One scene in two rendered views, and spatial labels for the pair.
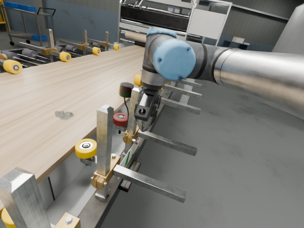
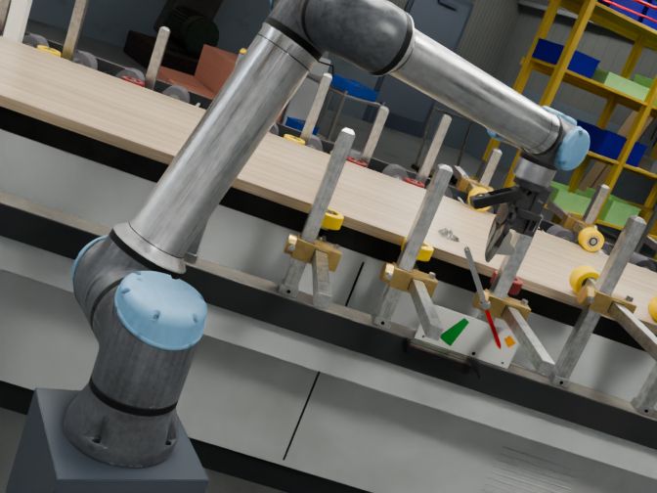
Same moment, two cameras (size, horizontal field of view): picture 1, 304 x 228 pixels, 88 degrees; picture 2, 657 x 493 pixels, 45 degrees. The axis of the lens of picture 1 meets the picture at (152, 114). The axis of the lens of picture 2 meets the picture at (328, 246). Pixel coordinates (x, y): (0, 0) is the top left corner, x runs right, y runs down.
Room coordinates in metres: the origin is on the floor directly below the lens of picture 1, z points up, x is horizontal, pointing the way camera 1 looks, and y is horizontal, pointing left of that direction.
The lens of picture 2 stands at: (-0.43, -1.59, 1.38)
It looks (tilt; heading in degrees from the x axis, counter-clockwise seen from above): 16 degrees down; 71
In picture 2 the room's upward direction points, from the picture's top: 21 degrees clockwise
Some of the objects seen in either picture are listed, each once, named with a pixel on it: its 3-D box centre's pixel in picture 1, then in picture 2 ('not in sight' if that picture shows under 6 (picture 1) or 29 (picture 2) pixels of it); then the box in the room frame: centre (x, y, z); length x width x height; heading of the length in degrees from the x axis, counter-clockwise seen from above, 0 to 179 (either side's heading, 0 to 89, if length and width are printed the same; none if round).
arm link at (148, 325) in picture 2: not in sight; (150, 335); (-0.25, -0.40, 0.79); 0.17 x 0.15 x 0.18; 107
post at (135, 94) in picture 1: (130, 131); (496, 295); (0.62, 0.08, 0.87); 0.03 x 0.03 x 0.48; 79
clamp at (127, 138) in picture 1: (131, 132); (500, 305); (0.64, 0.08, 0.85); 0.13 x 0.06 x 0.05; 169
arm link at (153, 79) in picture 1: (153, 76); (533, 172); (0.53, 0.02, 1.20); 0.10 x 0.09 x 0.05; 79
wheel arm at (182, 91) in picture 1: (168, 87); not in sight; (1.14, -0.08, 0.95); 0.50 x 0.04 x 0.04; 79
